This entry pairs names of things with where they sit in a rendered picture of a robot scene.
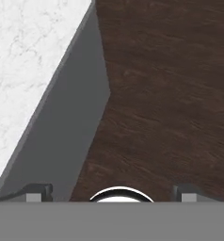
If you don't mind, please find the dark grey cabinet run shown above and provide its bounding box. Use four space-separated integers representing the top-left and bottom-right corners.
0 1 112 202

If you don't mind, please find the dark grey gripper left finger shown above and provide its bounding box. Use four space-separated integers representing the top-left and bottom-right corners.
0 183 54 202

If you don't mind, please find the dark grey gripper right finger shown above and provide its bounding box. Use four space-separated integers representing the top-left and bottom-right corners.
171 184 218 202

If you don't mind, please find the white and black round thing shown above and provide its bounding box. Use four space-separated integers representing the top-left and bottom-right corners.
88 185 155 203

